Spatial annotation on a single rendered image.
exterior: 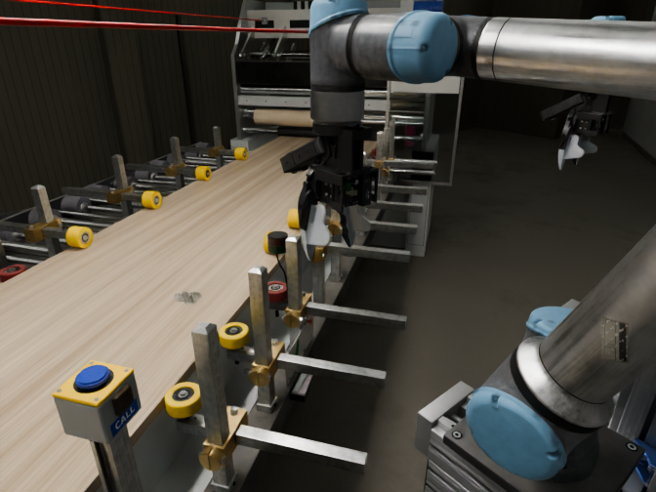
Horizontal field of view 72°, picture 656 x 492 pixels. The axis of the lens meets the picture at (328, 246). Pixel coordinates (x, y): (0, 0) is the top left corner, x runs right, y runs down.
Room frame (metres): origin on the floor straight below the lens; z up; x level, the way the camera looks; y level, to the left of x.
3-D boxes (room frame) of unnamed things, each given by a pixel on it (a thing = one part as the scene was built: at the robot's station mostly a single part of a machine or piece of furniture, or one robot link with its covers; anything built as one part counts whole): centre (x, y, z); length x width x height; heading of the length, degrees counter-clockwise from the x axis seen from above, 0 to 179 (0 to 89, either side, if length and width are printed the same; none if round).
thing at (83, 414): (0.46, 0.30, 1.18); 0.07 x 0.07 x 0.08; 74
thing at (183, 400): (0.78, 0.32, 0.85); 0.08 x 0.08 x 0.11
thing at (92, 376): (0.46, 0.30, 1.22); 0.04 x 0.04 x 0.02
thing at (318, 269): (1.44, 0.03, 0.94); 0.03 x 0.03 x 0.48; 74
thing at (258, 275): (0.95, 0.17, 0.89); 0.03 x 0.03 x 0.48; 74
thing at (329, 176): (0.65, -0.02, 1.46); 0.09 x 0.08 x 0.12; 40
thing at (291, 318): (1.22, 0.10, 0.84); 0.13 x 0.06 x 0.05; 164
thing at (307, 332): (1.16, 0.08, 0.75); 0.26 x 0.01 x 0.10; 164
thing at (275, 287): (1.26, 0.17, 0.85); 0.08 x 0.08 x 0.11
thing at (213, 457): (0.74, 0.23, 0.82); 0.13 x 0.06 x 0.05; 164
